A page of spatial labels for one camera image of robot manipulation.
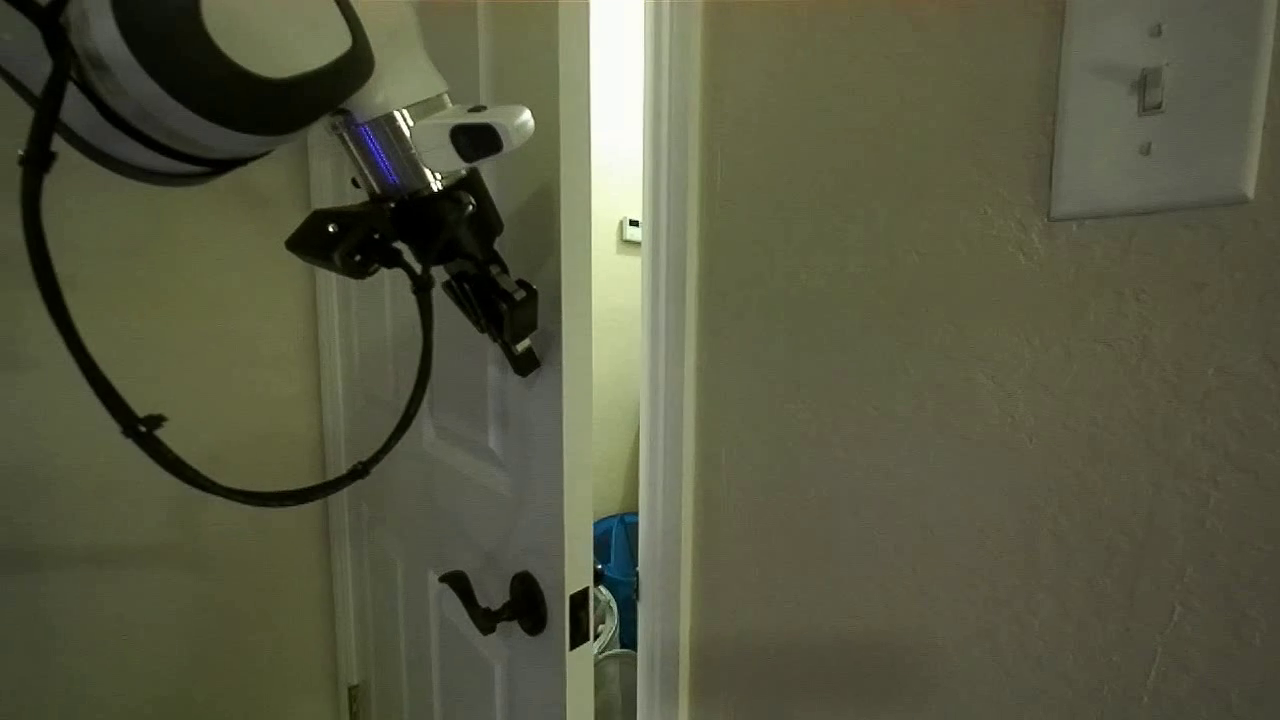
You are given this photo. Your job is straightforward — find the blue plastic bin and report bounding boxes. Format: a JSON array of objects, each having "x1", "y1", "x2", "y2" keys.
[{"x1": 593, "y1": 512, "x2": 640, "y2": 652}]

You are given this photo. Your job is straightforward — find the black lever door handle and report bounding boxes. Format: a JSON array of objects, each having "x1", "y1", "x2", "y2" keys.
[{"x1": 437, "y1": 568, "x2": 549, "y2": 639}]

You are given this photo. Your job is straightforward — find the white laundry basket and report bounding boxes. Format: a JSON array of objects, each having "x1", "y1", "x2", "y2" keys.
[{"x1": 593, "y1": 584, "x2": 639, "y2": 720}]

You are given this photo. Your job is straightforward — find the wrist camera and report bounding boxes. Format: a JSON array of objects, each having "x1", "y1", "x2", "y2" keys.
[{"x1": 284, "y1": 198, "x2": 403, "y2": 282}]

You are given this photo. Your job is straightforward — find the white light switch plate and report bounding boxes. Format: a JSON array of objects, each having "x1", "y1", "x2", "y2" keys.
[{"x1": 1047, "y1": 0, "x2": 1280, "y2": 223}]

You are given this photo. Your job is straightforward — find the white door frame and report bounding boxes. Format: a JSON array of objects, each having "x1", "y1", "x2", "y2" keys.
[{"x1": 638, "y1": 0, "x2": 704, "y2": 720}]

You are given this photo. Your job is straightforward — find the white panel door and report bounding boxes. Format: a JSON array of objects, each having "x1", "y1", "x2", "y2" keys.
[{"x1": 308, "y1": 0, "x2": 594, "y2": 720}]

